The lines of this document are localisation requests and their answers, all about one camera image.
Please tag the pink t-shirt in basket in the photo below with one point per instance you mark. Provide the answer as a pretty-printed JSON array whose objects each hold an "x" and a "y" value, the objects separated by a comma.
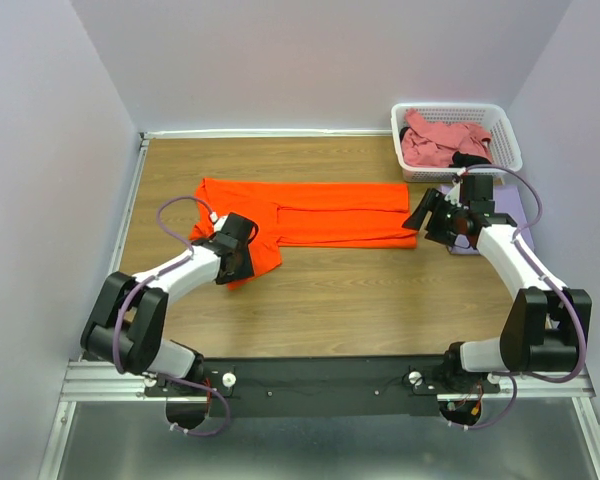
[{"x": 440, "y": 142}]

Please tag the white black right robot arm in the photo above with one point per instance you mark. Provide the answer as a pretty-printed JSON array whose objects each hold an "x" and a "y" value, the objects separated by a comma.
[{"x": 545, "y": 333}]

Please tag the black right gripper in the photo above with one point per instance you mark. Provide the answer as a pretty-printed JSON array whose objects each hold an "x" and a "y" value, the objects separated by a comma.
[{"x": 434, "y": 202}]

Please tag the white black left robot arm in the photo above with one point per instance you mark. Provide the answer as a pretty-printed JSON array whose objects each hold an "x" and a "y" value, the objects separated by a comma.
[{"x": 126, "y": 324}]

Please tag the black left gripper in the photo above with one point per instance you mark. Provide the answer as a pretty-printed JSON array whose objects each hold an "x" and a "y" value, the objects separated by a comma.
[{"x": 244, "y": 271}]

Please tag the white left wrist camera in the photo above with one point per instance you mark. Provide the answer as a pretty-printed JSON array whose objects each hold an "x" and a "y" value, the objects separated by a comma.
[{"x": 218, "y": 223}]

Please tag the white plastic laundry basket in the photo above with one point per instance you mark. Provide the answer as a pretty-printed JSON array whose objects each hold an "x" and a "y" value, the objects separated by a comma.
[{"x": 432, "y": 140}]

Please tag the orange t-shirt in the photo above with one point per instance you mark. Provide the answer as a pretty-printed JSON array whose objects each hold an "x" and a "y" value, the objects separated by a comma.
[{"x": 330, "y": 215}]

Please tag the aluminium frame rail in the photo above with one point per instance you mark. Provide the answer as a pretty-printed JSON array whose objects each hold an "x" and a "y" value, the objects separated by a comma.
[{"x": 108, "y": 427}]

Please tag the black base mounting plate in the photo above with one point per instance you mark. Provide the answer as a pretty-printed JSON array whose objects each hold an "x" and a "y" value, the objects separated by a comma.
[{"x": 297, "y": 387}]

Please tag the folded lavender t-shirt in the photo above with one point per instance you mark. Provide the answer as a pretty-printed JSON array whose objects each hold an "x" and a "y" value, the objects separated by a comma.
[{"x": 507, "y": 200}]

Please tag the black garment in basket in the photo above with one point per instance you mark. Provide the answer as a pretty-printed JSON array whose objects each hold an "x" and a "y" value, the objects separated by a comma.
[{"x": 472, "y": 160}]

